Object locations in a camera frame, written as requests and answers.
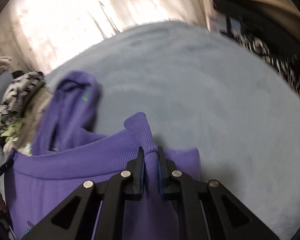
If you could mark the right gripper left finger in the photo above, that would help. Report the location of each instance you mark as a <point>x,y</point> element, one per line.
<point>94,210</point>

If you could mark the light green folded garment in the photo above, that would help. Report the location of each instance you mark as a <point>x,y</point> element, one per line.
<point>14,128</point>

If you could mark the purple hoodie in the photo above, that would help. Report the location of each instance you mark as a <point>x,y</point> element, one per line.
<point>66,152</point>

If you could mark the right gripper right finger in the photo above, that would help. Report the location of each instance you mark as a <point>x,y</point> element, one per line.
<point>207,210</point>

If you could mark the floral sheer curtain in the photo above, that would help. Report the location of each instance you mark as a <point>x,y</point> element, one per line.
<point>44,34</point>

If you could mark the white folded garment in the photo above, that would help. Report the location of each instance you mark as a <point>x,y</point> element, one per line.
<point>33,114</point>

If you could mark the black white cloth by bed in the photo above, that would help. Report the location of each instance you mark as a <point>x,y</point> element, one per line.
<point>282,65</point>

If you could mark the black white patterned garment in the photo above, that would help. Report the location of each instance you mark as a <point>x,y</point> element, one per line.
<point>18,94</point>

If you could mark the black fuzzy garment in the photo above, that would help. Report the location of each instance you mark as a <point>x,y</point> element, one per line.
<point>19,74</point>

